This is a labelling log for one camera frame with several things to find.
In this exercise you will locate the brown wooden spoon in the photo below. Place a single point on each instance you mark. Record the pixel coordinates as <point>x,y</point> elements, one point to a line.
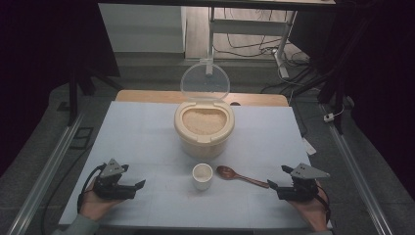
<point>226,172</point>

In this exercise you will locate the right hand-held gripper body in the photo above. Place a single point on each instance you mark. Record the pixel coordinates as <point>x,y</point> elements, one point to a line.
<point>300,192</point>

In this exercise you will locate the small white box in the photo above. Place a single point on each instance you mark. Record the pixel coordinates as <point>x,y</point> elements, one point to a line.
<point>328,117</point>

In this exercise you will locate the wooden table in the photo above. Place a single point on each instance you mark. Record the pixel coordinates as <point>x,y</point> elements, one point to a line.
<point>147,96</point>

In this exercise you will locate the white table cover sheet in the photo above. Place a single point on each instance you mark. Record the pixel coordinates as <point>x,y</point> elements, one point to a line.
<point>137,137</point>

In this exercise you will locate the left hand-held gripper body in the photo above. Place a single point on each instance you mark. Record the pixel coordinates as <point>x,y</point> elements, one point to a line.
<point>112,191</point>

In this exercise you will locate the white cup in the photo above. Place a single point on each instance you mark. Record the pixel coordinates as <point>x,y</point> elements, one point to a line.
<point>202,183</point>

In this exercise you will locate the black floor frame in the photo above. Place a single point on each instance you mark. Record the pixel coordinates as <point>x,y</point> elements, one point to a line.
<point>75,140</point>

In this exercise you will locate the black metal stand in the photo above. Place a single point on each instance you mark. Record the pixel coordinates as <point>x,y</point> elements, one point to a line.
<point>73,98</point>
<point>337,84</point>

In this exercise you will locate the white metal desk frame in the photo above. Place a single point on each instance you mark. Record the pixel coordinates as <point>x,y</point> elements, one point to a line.
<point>248,26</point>

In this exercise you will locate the cream plastic rice container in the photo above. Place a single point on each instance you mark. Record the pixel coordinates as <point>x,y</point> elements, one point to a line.
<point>202,147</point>

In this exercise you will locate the aluminium rail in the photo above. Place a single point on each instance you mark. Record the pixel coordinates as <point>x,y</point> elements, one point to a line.
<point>42,176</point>
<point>355,169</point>

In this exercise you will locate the person's right hand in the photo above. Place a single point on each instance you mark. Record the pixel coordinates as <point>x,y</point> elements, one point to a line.
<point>314,212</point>

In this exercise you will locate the rice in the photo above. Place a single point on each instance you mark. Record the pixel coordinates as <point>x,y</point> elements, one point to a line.
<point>204,121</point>

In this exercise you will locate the clear round container lid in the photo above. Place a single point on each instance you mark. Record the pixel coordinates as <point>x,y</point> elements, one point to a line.
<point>205,81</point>

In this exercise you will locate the person's left hand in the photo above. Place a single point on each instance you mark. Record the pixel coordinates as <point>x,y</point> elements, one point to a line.
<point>93,207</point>

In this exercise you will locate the white paper tag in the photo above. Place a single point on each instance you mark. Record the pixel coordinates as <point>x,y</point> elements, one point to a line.
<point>309,147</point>

